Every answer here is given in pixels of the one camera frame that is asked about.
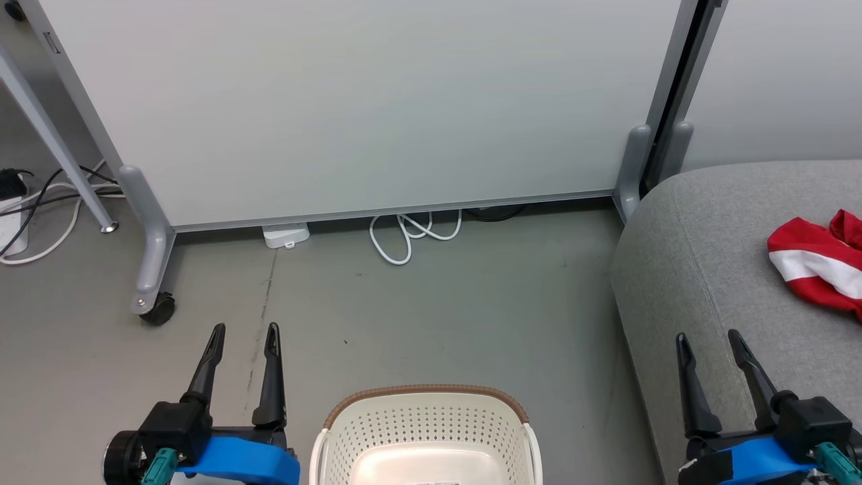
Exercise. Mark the wide white partition panel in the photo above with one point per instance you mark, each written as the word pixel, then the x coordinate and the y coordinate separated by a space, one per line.
pixel 350 94

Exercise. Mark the grey metal table leg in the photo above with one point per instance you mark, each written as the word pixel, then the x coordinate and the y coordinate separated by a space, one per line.
pixel 47 128

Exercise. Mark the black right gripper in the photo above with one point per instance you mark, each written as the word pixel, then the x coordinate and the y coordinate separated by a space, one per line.
pixel 815 421

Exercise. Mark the grey partition foot with caster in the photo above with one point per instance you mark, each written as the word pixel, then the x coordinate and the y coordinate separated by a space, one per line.
pixel 153 249

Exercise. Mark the black caster wheel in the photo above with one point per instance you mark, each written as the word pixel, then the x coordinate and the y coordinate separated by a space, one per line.
pixel 159 310

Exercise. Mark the grey fabric sofa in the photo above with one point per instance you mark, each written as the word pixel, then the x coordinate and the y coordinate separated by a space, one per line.
pixel 714 269

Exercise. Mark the red garment with white band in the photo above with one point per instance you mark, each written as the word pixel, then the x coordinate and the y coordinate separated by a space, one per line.
pixel 808 259

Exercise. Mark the blue taped left wrist camera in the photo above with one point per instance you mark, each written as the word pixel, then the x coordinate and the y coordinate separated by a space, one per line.
pixel 242 461

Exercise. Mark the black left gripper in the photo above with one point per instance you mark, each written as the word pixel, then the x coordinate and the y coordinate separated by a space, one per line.
pixel 172 428

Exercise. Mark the blue taped wrist camera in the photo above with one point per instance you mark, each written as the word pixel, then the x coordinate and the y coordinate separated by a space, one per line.
pixel 242 461
pixel 761 461

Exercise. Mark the blue taped right wrist camera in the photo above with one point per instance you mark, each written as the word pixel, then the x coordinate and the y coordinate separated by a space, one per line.
pixel 761 461

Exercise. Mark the narrow white partition panel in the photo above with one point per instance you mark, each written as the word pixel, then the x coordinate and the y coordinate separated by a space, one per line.
pixel 781 74

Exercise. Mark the white power adapter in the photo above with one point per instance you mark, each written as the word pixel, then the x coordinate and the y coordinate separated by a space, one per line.
pixel 286 236

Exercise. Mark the cream perforated laundry basket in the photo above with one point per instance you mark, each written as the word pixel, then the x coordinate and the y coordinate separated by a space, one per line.
pixel 431 417

